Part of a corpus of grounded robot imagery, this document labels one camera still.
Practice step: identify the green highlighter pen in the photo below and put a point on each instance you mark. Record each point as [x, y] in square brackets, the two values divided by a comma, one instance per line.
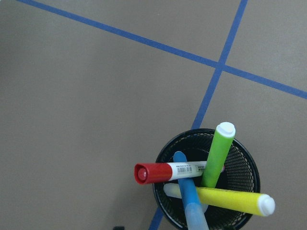
[222, 140]

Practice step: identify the blue highlighter pen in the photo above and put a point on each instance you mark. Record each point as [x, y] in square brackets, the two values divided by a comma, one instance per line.
[194, 214]

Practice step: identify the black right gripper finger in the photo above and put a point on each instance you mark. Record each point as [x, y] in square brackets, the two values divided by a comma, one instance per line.
[118, 228]

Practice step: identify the yellow highlighter pen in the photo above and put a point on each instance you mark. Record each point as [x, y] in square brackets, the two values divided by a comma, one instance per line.
[246, 202]

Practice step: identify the black mesh pen cup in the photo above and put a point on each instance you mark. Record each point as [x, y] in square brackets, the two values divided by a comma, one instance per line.
[240, 174]

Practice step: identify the red white marker pen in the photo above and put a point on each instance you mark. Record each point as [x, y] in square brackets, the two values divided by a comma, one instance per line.
[151, 173]

